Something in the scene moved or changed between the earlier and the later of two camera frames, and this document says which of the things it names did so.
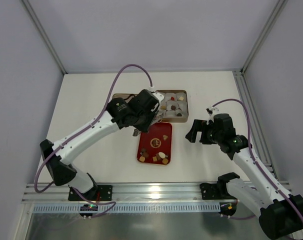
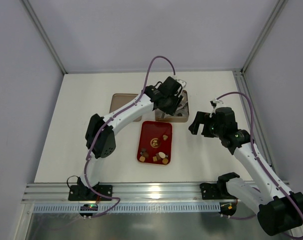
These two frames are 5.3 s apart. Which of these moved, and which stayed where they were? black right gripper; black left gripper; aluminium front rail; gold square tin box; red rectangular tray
Moved: black right gripper; black left gripper
Stayed: aluminium front rail; gold square tin box; red rectangular tray
